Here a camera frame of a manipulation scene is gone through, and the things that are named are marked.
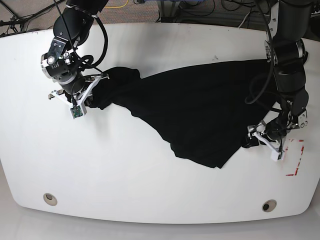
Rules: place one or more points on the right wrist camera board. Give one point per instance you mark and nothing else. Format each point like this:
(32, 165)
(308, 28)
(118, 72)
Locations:
(76, 112)

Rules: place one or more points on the table cable grommet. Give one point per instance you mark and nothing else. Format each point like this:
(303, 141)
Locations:
(50, 199)
(269, 205)

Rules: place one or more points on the right table cable grommet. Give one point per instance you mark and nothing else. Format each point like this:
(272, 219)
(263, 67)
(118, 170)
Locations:
(269, 205)

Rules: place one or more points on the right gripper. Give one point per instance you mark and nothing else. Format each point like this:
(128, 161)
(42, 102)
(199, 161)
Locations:
(79, 91)

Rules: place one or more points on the red tape marking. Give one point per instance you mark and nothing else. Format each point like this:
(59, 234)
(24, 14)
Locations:
(293, 156)

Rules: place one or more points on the left table cable grommet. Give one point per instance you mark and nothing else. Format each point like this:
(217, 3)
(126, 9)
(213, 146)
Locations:
(50, 199)

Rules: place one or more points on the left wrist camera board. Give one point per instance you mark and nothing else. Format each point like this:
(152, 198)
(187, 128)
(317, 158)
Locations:
(277, 156)

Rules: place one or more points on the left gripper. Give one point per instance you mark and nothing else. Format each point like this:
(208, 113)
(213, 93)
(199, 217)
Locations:
(272, 134)

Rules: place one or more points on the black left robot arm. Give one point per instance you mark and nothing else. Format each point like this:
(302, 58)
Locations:
(285, 51)

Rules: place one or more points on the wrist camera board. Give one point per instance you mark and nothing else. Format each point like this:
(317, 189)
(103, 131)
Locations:
(277, 156)
(76, 112)

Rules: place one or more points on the black T-shirt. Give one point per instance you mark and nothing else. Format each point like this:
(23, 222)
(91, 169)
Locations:
(199, 110)

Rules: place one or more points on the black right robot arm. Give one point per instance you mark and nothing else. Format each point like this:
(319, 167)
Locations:
(64, 66)

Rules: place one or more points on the black tripod stand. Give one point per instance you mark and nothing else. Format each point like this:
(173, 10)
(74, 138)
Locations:
(19, 24)

